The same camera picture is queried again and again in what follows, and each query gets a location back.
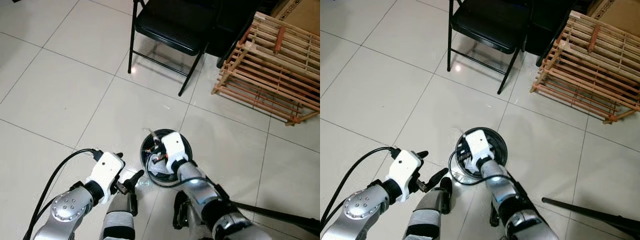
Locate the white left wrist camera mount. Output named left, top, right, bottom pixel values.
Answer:
left=85, top=151, right=126, bottom=205
left=387, top=148, right=424, bottom=204

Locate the robot right leg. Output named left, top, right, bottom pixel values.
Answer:
left=172, top=190, right=211, bottom=240
left=489, top=200, right=506, bottom=228

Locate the black folding chair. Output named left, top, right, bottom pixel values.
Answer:
left=447, top=0, right=534, bottom=95
left=127, top=0, right=222, bottom=97

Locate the robot leg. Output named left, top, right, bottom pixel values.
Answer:
left=172, top=190, right=211, bottom=240
left=99, top=191, right=139, bottom=240
left=406, top=176, right=454, bottom=240
left=489, top=200, right=506, bottom=228

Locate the black round rubbish bin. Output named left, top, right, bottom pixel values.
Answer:
left=453, top=126, right=509, bottom=184
left=139, top=128, right=194, bottom=189

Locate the wooden slat rack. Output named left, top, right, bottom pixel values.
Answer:
left=210, top=11, right=321, bottom=126
left=530, top=10, right=640, bottom=125

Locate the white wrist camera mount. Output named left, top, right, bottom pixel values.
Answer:
left=387, top=148, right=424, bottom=204
left=160, top=131, right=191, bottom=174
left=85, top=151, right=126, bottom=205
left=463, top=128, right=497, bottom=169

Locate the robot left leg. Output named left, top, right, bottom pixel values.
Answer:
left=406, top=176, right=454, bottom=240
left=99, top=191, right=139, bottom=240

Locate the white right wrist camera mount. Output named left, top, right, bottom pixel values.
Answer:
left=160, top=131, right=191, bottom=174
left=463, top=128, right=497, bottom=169

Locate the brown cardboard box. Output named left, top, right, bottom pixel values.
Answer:
left=271, top=0, right=321, bottom=36
left=586, top=0, right=640, bottom=37

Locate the black metal pole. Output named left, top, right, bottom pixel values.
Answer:
left=231, top=200, right=321, bottom=237
left=542, top=197, right=640, bottom=237

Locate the black padded chair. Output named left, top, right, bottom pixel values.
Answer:
left=204, top=0, right=266, bottom=69
left=524, top=0, right=581, bottom=68

